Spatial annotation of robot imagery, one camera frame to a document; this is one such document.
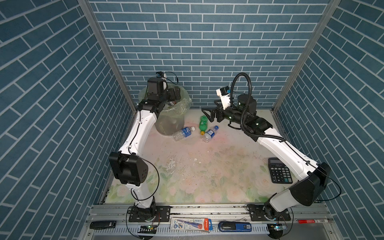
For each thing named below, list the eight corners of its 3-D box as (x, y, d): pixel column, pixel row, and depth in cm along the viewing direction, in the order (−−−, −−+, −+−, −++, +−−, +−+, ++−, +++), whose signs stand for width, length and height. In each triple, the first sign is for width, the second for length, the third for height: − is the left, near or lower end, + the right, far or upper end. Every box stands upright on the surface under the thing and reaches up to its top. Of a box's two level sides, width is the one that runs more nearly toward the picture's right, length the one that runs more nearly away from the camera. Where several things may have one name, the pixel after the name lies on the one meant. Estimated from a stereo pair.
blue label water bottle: (174, 142, 102) (174, 138, 98) (172, 136, 105) (171, 132, 101) (196, 134, 107) (196, 130, 103) (193, 128, 110) (192, 124, 106)
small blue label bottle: (200, 139, 104) (200, 136, 101) (212, 126, 112) (212, 123, 109) (206, 144, 102) (207, 140, 99) (218, 130, 109) (219, 127, 106)
